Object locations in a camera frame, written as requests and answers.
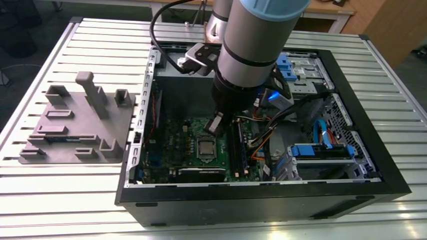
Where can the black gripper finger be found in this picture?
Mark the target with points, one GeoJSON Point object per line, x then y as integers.
{"type": "Point", "coordinates": [214, 125]}

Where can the silver-topped CPU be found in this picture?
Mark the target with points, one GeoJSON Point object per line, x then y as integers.
{"type": "Point", "coordinates": [208, 148]}

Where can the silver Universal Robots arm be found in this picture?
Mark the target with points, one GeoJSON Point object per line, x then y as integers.
{"type": "Point", "coordinates": [248, 50]}

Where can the black RAM slot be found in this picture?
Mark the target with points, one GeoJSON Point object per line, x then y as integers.
{"type": "Point", "coordinates": [233, 147]}
{"type": "Point", "coordinates": [244, 147]}

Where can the green motherboard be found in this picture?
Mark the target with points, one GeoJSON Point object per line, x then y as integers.
{"type": "Point", "coordinates": [177, 140]}

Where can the grey power supply unit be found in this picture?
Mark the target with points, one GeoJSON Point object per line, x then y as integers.
{"type": "Point", "coordinates": [181, 95]}

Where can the blue drive latch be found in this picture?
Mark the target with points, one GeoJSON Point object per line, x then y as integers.
{"type": "Point", "coordinates": [289, 75]}

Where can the black graphics card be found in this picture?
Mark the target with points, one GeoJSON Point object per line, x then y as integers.
{"type": "Point", "coordinates": [201, 173]}

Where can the metal drive cage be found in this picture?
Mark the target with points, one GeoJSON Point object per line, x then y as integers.
{"type": "Point", "coordinates": [308, 86]}

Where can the hard disk in blue carrier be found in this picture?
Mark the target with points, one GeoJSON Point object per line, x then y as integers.
{"type": "Point", "coordinates": [304, 150]}

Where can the black open PC case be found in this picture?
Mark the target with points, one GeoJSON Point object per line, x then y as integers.
{"type": "Point", "coordinates": [254, 197]}

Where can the metal disk bay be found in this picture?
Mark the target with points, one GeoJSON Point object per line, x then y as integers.
{"type": "Point", "coordinates": [325, 162]}

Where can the grey parts rack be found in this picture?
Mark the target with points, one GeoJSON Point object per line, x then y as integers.
{"type": "Point", "coordinates": [83, 125]}

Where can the RAM stick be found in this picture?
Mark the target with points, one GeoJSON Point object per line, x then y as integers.
{"type": "Point", "coordinates": [63, 139]}

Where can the brown wooden cabinet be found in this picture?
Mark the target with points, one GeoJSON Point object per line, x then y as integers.
{"type": "Point", "coordinates": [394, 30]}

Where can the white rounded wrist camera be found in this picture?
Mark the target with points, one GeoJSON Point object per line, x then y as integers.
{"type": "Point", "coordinates": [282, 101]}

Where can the silver wrist camera black mount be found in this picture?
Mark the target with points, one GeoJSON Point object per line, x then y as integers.
{"type": "Point", "coordinates": [204, 53]}

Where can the wooden desk white frame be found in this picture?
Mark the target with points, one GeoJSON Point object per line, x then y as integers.
{"type": "Point", "coordinates": [334, 11]}

